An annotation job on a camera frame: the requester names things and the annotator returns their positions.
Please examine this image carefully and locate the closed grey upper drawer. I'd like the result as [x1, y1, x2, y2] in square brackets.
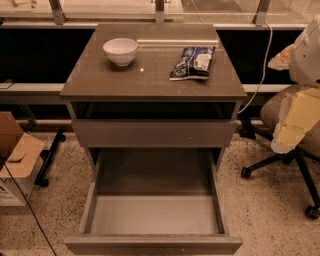
[72, 120, 236, 148]

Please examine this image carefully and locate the blue chip bag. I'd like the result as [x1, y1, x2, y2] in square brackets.
[169, 47, 215, 81]

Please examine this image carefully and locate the cardboard box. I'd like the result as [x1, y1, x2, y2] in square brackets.
[0, 112, 44, 206]

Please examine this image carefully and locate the black cable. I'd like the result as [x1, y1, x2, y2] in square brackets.
[0, 154, 58, 256]

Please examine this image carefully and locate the brown office chair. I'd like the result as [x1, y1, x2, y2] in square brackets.
[240, 84, 320, 219]

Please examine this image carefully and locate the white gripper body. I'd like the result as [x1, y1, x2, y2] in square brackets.
[289, 15, 320, 87]

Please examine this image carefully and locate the white cable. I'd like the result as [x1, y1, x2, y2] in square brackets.
[237, 23, 274, 115]

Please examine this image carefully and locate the white ceramic bowl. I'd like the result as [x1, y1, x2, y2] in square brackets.
[103, 38, 138, 66]

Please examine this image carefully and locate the open grey lower drawer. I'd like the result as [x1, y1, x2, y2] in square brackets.
[65, 148, 242, 256]

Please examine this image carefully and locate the black metal stand foot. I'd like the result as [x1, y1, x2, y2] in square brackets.
[34, 128, 66, 187]

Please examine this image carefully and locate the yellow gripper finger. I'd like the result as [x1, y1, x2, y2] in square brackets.
[268, 45, 293, 71]
[271, 88, 320, 154]

